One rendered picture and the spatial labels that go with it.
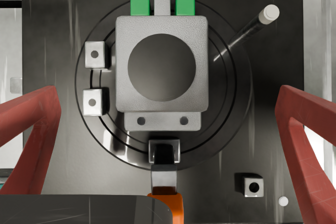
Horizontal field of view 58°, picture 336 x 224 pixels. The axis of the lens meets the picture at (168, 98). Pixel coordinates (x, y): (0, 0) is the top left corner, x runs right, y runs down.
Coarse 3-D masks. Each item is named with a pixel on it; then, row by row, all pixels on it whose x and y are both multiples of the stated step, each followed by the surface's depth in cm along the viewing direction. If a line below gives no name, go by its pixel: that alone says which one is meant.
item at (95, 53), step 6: (90, 42) 22; (96, 42) 22; (102, 42) 22; (90, 48) 22; (96, 48) 22; (102, 48) 22; (90, 54) 22; (96, 54) 22; (102, 54) 22; (90, 60) 22; (96, 60) 22; (102, 60) 22; (90, 66) 22; (96, 66) 22; (102, 66) 22
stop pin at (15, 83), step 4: (12, 80) 26; (16, 80) 26; (20, 80) 26; (12, 84) 26; (16, 84) 26; (20, 84) 26; (12, 88) 26; (16, 88) 26; (20, 88) 26; (12, 92) 26; (16, 92) 26; (20, 92) 26
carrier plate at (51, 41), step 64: (64, 0) 26; (128, 0) 26; (256, 0) 26; (64, 64) 26; (256, 64) 26; (64, 128) 26; (256, 128) 26; (64, 192) 25; (128, 192) 26; (192, 192) 26
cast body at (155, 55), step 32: (160, 0) 18; (128, 32) 14; (160, 32) 14; (192, 32) 14; (128, 64) 13; (160, 64) 13; (192, 64) 13; (128, 96) 14; (160, 96) 13; (192, 96) 14; (128, 128) 17; (160, 128) 17; (192, 128) 17
